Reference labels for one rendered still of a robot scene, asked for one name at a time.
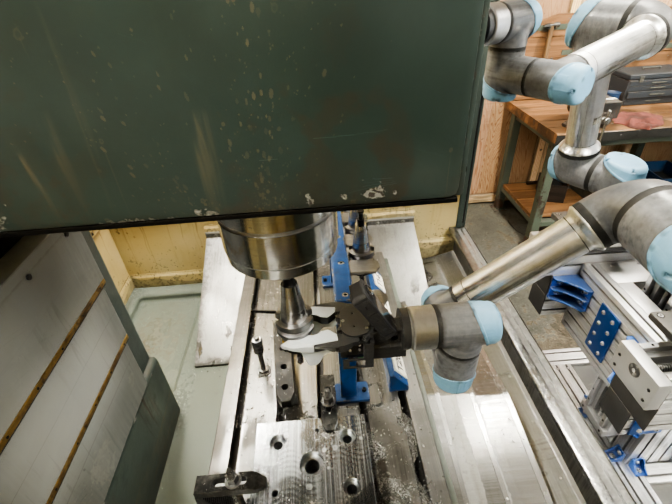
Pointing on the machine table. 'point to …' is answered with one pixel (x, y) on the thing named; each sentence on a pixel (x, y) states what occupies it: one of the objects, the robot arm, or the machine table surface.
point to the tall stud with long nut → (259, 353)
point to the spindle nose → (280, 244)
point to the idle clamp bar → (286, 397)
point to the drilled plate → (287, 471)
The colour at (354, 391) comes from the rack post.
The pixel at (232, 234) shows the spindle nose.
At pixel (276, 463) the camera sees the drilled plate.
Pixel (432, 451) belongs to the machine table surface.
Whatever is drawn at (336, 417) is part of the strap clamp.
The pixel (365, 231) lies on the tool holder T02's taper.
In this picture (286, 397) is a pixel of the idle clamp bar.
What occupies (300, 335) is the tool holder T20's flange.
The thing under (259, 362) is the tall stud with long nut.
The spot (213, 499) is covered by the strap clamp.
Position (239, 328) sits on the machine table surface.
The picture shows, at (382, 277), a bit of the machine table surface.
